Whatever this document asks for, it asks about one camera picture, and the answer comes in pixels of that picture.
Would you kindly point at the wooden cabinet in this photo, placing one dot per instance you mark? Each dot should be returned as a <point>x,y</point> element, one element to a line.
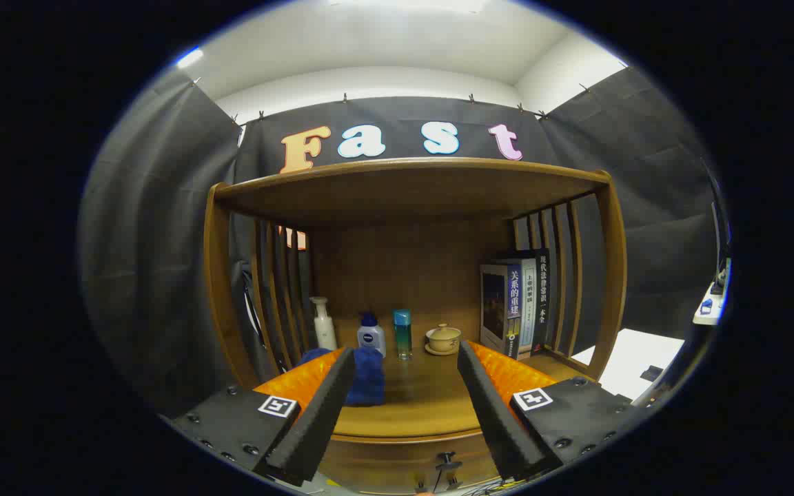
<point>404,193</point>

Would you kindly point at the white side table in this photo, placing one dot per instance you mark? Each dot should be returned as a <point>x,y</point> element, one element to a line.
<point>710,313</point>

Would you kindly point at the book with black spine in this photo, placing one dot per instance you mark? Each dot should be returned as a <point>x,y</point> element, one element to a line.
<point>542,296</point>

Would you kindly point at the beige ceramic lidded cup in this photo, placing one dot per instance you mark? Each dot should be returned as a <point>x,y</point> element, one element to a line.
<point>444,339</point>

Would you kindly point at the blue towel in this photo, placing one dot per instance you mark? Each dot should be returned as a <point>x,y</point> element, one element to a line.
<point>368,379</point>

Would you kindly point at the white box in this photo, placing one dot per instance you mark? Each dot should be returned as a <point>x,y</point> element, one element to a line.
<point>635,355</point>

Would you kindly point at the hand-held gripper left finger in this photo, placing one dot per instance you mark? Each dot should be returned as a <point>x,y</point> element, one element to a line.
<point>321,406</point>

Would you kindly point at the small black object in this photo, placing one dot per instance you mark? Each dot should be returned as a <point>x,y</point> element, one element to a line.
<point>650,373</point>

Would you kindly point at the book with pale blue spine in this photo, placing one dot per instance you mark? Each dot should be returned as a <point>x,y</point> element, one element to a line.
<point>528,310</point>

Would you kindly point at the book with dark picture cover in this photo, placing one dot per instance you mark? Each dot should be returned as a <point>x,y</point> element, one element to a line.
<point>495,310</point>

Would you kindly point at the ceiling light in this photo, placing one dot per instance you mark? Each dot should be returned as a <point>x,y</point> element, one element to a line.
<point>189,57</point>

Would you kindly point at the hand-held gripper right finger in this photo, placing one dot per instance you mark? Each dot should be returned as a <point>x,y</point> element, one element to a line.
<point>490,406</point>

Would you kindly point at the wooden countertop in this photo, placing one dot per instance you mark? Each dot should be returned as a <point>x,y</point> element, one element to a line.
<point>424,403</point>

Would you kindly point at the white pump bottle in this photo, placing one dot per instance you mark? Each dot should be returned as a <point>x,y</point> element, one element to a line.
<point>324,334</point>

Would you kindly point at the teal bottle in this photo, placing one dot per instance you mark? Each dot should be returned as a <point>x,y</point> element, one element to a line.
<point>403,337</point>

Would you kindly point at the white lotion bottle blue cap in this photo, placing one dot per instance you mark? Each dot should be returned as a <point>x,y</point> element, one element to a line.
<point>371,337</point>

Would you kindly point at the black backdrop cloth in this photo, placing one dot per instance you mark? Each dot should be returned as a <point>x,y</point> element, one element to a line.
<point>149,241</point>

